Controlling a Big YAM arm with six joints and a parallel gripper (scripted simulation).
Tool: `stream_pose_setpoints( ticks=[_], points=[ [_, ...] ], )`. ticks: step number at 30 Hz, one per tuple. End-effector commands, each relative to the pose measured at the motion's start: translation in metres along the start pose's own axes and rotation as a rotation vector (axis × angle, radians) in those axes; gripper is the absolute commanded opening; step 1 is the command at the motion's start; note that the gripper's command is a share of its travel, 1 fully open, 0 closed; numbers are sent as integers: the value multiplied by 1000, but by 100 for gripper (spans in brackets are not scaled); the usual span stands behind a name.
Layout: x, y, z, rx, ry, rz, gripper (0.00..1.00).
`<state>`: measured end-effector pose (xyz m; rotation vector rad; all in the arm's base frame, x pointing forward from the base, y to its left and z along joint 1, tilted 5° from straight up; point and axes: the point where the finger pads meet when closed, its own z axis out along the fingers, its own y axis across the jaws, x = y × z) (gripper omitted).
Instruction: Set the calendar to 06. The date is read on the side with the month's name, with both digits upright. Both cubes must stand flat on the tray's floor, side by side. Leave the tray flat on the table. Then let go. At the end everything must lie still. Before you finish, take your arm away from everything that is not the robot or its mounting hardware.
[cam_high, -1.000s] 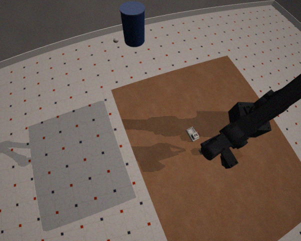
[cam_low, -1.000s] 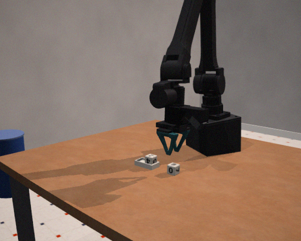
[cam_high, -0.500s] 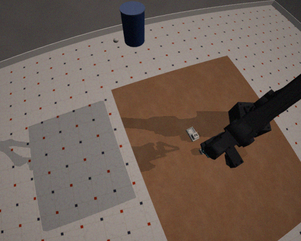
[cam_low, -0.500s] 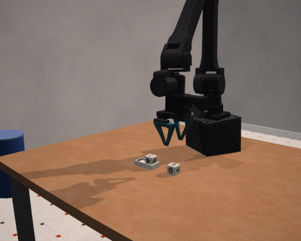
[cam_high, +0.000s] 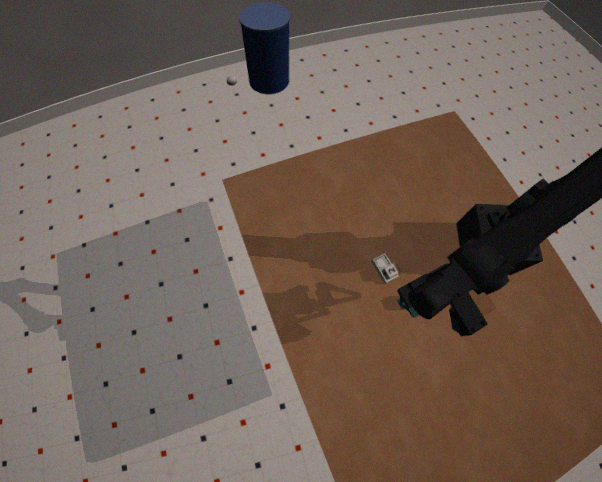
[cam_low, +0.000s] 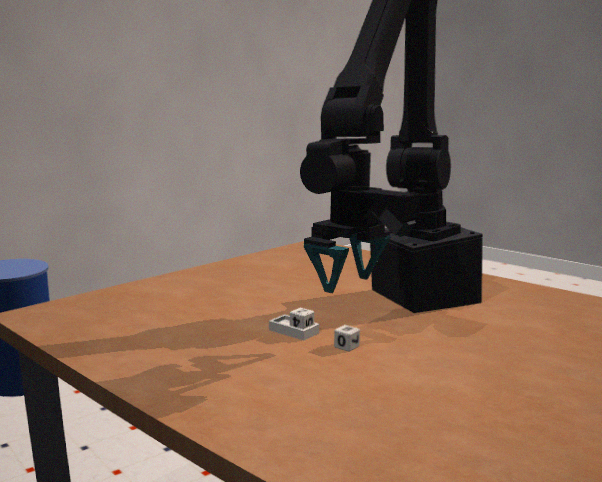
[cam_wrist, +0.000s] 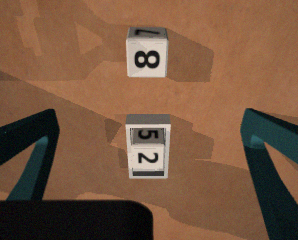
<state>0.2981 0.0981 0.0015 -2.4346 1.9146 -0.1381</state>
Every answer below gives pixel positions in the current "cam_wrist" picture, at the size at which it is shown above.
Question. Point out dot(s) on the white rectangular tray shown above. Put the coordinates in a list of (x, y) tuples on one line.
[(148, 121)]

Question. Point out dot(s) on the white number cube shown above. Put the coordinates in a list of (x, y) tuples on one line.
[(147, 52), (148, 148)]

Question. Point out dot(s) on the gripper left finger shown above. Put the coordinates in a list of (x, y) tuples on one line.
[(43, 129)]

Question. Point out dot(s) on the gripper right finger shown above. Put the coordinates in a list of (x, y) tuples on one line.
[(279, 208)]

